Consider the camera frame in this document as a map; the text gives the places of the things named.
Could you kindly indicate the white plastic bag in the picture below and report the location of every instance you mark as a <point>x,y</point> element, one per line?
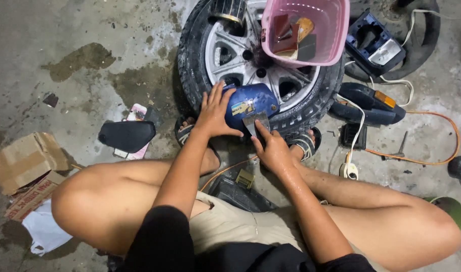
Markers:
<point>45,228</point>

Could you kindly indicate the dark blue panel orange reflector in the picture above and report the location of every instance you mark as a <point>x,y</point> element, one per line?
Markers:
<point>366,104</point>

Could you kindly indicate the green plastic basin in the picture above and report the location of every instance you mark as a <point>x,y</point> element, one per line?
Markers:
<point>451,209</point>

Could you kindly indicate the black sandal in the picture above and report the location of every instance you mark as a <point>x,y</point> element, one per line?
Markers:
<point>185,132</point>
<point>306,141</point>

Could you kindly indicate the person's left hand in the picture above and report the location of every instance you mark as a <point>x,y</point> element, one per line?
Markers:
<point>214,115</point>

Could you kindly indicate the person's right hand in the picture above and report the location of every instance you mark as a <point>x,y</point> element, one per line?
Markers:
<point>272,149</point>

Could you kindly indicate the pink plastic basket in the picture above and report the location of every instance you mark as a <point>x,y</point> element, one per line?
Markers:
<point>321,34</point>

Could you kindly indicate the right black sandal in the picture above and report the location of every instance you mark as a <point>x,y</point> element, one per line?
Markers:
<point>306,141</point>

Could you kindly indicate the blue plastic panel with reflector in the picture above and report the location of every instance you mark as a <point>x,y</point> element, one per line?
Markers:
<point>372,45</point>

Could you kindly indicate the pink paper packet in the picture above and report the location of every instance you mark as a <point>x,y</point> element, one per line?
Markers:
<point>136,113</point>

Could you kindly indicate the black plastic tray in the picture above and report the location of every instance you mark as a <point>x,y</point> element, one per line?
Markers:
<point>238,194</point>

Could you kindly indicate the sandpaper sheets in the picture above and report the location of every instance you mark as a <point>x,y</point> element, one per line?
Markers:
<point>292,37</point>

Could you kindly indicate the black rubber tyre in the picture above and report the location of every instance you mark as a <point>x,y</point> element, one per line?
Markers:
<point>423,41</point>

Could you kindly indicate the brown cardboard box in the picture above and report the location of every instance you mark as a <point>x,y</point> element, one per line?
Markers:
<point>26,170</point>

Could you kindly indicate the black motorcycle cover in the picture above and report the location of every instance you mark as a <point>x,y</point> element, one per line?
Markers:
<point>126,135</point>

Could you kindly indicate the small dark debris piece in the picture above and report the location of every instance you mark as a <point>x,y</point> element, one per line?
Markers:
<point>50,100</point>

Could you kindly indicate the small black plastic grille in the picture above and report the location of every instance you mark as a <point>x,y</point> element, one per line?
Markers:
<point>353,136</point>

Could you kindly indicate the small yellow block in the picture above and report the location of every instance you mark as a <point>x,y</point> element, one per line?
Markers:
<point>245,178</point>

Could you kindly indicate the blue motorcycle body panel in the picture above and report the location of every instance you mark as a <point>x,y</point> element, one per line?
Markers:
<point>249,105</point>

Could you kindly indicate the white power plug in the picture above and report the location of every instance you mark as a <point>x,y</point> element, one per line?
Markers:
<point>348,170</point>

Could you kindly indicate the grey sandpaper piece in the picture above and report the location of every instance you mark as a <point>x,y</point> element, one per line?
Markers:
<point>255,122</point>

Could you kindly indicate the black striped can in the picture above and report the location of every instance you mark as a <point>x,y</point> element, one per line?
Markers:
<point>230,10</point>

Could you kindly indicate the car wheel with silver rim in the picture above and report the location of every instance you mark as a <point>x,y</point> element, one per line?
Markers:
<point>230,56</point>

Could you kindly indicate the left black sandal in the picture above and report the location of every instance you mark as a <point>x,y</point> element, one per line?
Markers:
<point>185,132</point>

